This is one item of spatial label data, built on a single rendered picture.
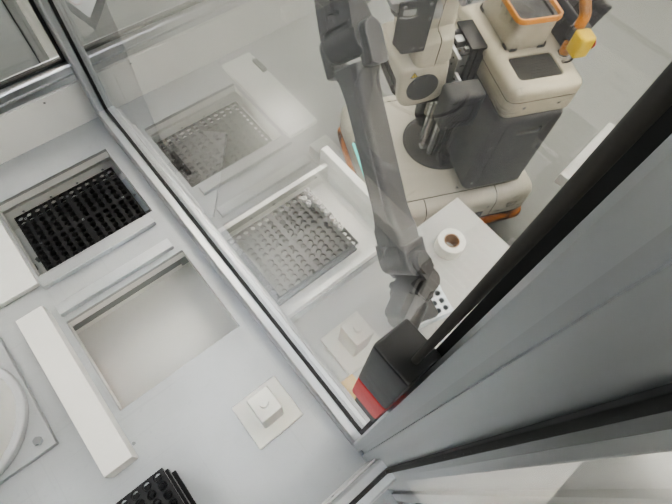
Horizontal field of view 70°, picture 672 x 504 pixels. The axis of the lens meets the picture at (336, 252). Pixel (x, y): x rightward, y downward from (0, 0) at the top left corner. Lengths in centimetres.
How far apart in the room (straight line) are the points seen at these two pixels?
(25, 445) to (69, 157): 59
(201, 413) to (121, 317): 32
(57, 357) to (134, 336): 19
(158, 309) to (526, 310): 94
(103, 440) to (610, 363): 79
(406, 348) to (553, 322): 14
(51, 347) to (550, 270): 87
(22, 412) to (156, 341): 26
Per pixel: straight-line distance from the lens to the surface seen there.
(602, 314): 18
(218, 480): 88
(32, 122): 121
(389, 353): 33
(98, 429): 90
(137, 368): 106
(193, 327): 106
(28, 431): 97
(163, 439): 90
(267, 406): 79
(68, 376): 94
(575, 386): 23
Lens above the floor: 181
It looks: 63 degrees down
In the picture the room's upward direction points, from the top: 8 degrees clockwise
